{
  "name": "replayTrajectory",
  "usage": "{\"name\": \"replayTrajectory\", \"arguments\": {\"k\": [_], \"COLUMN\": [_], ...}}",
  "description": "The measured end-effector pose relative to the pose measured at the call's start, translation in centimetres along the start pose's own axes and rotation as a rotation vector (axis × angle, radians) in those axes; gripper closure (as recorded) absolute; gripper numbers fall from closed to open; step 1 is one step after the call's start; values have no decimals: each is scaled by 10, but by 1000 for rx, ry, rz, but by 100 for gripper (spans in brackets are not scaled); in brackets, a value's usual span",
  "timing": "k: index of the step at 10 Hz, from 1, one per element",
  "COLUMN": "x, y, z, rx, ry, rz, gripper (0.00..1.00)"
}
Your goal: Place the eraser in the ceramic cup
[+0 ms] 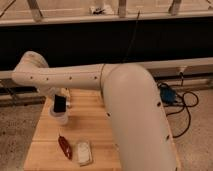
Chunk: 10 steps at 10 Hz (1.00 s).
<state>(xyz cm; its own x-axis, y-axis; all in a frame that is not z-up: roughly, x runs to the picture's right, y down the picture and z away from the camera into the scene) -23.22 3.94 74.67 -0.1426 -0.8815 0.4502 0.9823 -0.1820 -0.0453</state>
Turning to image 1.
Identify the wooden table board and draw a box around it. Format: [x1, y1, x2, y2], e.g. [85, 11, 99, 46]
[24, 89, 123, 171]

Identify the blue device with cables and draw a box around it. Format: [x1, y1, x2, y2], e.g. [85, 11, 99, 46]
[157, 82, 199, 138]

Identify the white ceramic cup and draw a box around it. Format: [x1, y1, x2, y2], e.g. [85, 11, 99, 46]
[49, 106, 69, 125]

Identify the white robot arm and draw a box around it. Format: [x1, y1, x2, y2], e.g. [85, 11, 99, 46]
[12, 51, 179, 171]

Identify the white tube bottle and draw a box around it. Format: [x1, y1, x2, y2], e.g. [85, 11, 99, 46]
[62, 88, 71, 108]

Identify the black eraser block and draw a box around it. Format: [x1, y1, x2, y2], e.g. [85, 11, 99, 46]
[53, 95, 66, 113]

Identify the white rectangular packet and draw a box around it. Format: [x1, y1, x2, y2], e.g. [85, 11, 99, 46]
[77, 141, 93, 166]

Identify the black hanging cable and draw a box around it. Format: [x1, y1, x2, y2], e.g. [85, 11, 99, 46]
[121, 9, 141, 64]

